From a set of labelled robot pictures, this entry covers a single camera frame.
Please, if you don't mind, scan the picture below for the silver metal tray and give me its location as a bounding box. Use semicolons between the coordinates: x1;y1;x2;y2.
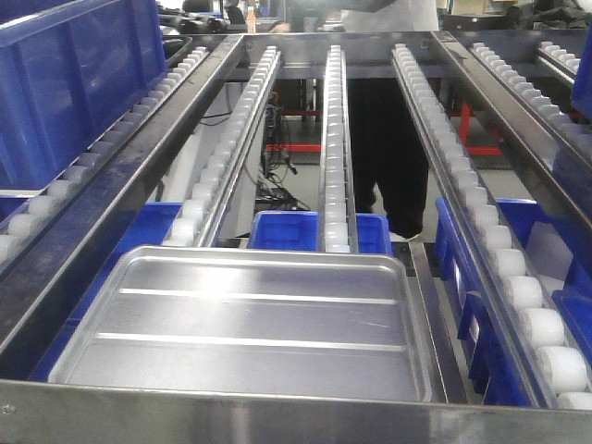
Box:
48;246;432;402

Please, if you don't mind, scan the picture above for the small blue bin centre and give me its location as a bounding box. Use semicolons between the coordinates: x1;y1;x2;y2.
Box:
247;211;393;256

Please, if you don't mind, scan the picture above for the white roller track centre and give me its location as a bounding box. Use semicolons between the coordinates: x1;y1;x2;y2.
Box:
317;45;358;253

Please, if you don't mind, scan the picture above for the white roller track centre-left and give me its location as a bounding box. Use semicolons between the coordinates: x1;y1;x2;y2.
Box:
162;45;280;247

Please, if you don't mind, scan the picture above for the person in black trousers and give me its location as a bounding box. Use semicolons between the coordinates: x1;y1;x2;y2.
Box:
317;1;438;241

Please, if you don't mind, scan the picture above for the steel lane divider right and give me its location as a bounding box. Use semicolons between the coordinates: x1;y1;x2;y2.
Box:
431;31;591;240

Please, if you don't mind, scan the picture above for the blue bin lower right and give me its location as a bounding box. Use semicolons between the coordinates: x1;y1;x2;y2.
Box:
435;198;591;410

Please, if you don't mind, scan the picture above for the large blue bin left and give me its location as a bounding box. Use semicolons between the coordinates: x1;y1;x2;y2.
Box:
1;1;167;190

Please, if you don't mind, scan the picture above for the white roller track far left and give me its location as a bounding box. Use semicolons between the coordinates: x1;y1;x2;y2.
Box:
1;46;209;267

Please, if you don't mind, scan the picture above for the white roller track far right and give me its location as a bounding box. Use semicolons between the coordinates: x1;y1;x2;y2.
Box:
470;41;591;163

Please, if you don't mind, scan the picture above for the steel front rack beam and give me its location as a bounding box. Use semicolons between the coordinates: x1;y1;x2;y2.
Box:
1;380;591;443

